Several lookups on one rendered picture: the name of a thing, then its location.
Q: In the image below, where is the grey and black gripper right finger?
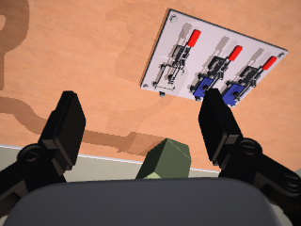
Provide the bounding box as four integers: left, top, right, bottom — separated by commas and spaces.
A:
198, 88, 301, 226

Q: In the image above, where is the white rectangular block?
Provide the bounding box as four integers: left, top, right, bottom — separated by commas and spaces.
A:
155, 64, 183, 93

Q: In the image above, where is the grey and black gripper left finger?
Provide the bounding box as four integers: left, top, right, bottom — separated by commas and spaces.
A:
0, 90, 87, 218

